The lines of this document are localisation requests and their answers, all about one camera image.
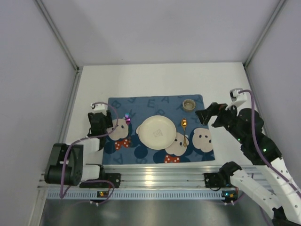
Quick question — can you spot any small beige cup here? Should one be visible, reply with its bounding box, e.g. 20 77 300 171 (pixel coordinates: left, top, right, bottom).
182 99 196 112

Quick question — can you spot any right frame post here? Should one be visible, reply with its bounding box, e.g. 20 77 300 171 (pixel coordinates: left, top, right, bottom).
243 0 288 69

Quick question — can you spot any iridescent purple fork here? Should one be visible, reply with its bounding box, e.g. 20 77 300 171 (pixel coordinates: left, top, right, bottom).
125 113 132 147

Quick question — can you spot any frame post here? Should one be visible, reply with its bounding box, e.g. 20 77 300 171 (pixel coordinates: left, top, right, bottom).
243 0 288 69
33 0 79 72

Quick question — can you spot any perforated cable duct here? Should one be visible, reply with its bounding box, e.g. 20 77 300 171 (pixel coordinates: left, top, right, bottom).
47 190 238 200

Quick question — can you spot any gold spoon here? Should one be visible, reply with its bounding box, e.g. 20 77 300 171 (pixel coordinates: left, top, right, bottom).
181 118 188 147

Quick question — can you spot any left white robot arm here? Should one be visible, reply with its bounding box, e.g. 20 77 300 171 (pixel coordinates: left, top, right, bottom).
44 110 113 186

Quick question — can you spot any blue cartoon placemat cloth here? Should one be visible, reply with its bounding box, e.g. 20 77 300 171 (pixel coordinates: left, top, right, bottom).
103 94 215 165

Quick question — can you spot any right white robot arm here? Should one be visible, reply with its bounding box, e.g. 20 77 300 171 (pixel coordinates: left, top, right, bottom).
195 102 301 226

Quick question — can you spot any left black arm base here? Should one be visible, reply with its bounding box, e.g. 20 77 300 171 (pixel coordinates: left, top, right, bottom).
79 165 121 188

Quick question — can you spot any cream round plate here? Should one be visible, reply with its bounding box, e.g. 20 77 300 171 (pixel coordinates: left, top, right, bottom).
136 115 177 150

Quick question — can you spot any left frame post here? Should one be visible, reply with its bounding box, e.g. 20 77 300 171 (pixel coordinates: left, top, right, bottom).
33 0 79 72

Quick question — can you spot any aluminium rail frame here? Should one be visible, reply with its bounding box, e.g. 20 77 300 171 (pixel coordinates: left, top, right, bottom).
37 68 293 190

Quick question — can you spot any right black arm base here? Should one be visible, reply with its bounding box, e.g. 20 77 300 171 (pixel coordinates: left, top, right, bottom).
204 173 233 191

